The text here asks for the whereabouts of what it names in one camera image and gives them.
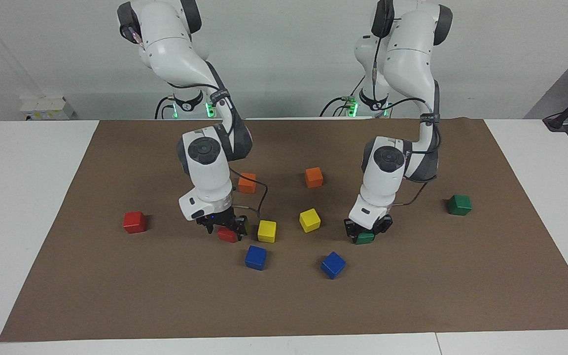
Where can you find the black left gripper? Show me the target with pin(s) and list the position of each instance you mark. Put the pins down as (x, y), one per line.
(369, 229)

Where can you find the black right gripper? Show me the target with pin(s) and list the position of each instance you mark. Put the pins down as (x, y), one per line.
(220, 218)

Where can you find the red wooden cube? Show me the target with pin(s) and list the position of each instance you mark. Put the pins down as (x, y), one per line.
(134, 222)
(227, 235)

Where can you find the green wooden cube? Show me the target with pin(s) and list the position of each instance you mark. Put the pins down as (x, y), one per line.
(459, 205)
(365, 238)

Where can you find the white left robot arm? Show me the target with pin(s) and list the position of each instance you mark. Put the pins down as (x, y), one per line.
(382, 182)

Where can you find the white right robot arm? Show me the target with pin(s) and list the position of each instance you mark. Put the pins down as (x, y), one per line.
(210, 172)

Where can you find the yellow wooden cube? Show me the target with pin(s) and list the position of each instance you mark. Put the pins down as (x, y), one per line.
(266, 230)
(309, 220)

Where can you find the blue wooden cube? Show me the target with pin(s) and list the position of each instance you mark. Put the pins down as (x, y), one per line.
(333, 265)
(256, 257)

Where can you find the orange wooden cube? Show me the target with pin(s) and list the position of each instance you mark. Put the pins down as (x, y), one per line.
(313, 177)
(247, 185)

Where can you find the brown paper table mat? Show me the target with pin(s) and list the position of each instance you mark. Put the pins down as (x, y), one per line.
(412, 296)

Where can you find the green connector plug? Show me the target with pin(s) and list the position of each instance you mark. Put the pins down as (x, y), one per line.
(348, 100)

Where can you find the white plastic box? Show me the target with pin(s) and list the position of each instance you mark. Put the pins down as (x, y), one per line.
(47, 106)

